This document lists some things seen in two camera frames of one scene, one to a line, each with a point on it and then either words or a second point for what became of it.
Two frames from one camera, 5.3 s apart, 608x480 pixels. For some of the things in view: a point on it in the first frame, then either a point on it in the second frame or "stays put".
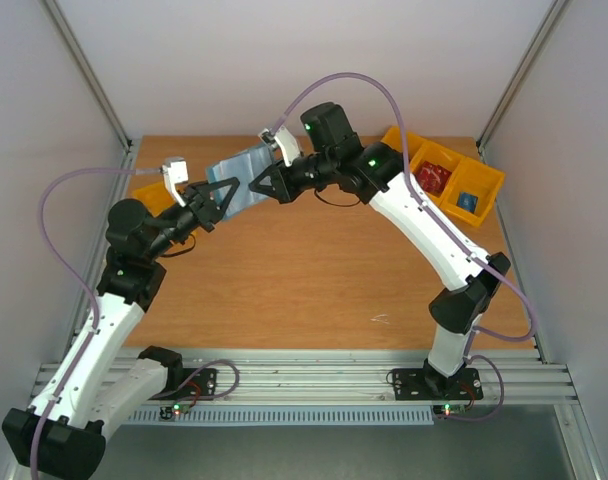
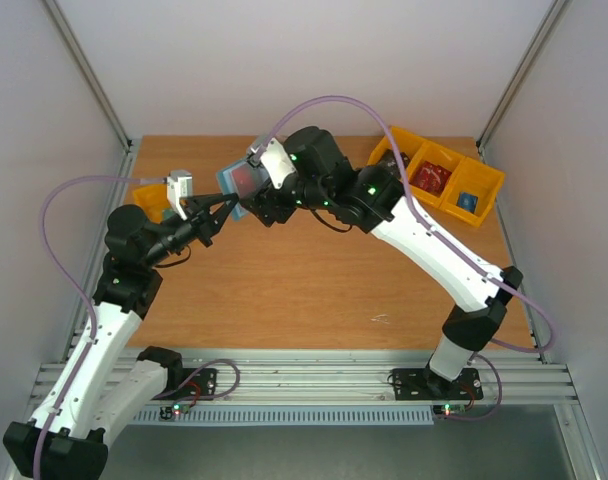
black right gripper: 283,179 to 263,204
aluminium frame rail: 510,375 stays put
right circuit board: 448,408 stays put
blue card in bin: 467,201 stays put
